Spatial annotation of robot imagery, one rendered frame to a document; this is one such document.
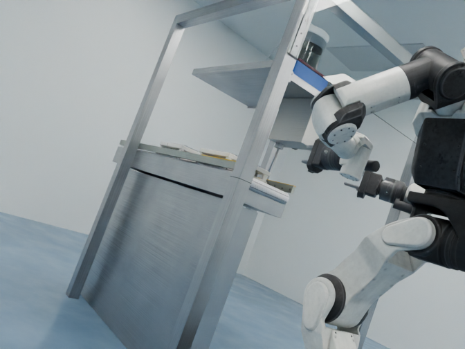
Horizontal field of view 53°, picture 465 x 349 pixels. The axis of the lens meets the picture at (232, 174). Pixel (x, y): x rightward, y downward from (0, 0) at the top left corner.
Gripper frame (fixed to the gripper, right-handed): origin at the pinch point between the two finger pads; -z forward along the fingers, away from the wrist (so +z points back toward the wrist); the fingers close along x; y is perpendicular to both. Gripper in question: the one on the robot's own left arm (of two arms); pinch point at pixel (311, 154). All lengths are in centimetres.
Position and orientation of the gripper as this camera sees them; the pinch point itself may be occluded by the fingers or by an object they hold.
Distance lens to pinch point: 163.4
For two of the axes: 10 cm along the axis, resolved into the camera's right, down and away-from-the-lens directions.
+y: 8.2, 3.5, 4.5
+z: 4.5, 0.8, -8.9
